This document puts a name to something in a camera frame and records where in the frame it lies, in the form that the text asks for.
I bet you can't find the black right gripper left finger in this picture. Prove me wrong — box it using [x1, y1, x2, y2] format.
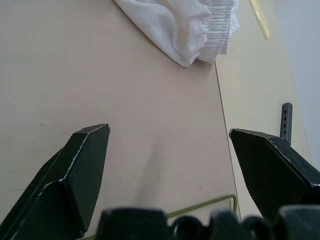
[0, 123, 112, 240]

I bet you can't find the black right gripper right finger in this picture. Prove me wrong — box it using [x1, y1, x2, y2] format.
[229, 128, 320, 219]

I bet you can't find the olive wire hanger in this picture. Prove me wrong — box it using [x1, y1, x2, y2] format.
[84, 194, 238, 240]

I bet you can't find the white shirt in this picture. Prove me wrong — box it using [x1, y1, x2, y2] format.
[113, 0, 241, 68]

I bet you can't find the dark grey perforated metal bar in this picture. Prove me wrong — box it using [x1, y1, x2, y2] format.
[279, 102, 293, 146]

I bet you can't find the pale yellow strip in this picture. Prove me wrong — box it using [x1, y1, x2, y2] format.
[248, 0, 271, 42]

